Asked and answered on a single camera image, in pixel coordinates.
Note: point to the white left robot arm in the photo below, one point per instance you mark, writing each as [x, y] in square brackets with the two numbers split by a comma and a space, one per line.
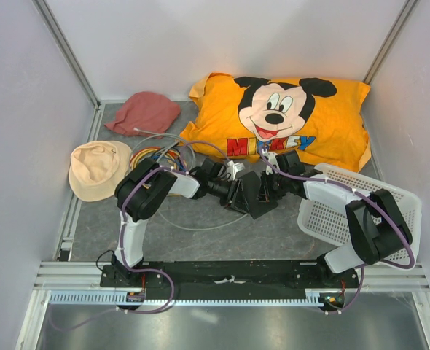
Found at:
[140, 194]

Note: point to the peach bucket hat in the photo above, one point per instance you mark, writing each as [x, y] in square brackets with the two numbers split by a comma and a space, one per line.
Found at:
[96, 168]

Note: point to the grey slotted cable duct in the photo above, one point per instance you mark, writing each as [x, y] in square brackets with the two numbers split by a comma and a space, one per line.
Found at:
[123, 298]

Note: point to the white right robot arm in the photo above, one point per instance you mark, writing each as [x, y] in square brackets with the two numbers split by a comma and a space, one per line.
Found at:
[368, 221]

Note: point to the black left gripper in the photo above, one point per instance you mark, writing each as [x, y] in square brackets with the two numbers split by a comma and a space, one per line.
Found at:
[235, 198]

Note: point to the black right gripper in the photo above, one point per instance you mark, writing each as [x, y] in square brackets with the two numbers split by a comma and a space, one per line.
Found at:
[265, 194]

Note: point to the black network switch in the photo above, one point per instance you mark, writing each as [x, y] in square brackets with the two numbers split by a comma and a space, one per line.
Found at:
[257, 208]

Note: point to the white plastic basket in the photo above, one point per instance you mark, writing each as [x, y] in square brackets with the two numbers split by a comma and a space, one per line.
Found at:
[323, 216]

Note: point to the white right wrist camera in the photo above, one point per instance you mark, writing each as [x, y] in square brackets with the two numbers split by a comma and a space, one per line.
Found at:
[271, 162]

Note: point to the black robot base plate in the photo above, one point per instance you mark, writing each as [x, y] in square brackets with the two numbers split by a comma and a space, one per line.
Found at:
[258, 278]

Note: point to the red cloth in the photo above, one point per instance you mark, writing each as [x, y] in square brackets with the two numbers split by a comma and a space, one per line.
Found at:
[144, 113]

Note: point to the orange Mickey Mouse pillow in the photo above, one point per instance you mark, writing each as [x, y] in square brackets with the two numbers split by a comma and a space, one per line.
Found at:
[319, 118]

